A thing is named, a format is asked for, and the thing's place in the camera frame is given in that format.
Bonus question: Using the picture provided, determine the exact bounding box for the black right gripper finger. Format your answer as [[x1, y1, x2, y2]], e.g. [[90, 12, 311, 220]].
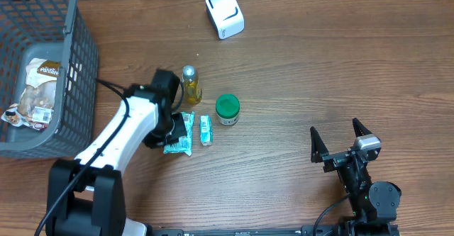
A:
[[352, 118, 372, 137], [310, 127, 329, 163]]

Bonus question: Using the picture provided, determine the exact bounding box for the green lid jar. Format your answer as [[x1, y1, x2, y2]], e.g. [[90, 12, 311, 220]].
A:
[[215, 94, 240, 125]]

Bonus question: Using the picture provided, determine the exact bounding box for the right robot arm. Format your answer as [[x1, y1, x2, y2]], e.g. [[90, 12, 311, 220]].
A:
[[302, 118, 402, 235]]

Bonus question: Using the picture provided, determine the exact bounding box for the yellow Vim drink bottle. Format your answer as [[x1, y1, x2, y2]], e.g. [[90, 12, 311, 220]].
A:
[[182, 64, 202, 105]]

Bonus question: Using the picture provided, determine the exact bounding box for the grey plastic basket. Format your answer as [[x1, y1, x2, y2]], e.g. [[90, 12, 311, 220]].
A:
[[1, 0, 99, 158]]

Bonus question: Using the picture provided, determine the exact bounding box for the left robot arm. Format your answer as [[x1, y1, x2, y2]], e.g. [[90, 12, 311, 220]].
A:
[[35, 69, 187, 235]]

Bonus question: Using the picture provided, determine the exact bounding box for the PanTree beige snack pouch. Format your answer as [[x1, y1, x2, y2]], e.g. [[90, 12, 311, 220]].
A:
[[1, 58, 61, 131]]

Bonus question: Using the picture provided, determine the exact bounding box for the teal Kleenex tissue pack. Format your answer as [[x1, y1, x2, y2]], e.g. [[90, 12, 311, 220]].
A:
[[200, 115, 213, 146]]

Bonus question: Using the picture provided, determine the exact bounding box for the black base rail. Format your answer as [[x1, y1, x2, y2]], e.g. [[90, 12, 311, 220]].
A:
[[145, 225, 401, 236]]

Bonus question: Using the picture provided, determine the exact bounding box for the white barcode scanner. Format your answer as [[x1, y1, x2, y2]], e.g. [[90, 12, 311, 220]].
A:
[[205, 0, 245, 40]]

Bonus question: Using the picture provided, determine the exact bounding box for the teal snack packet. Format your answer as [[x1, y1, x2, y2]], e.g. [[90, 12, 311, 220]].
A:
[[164, 111, 195, 156]]

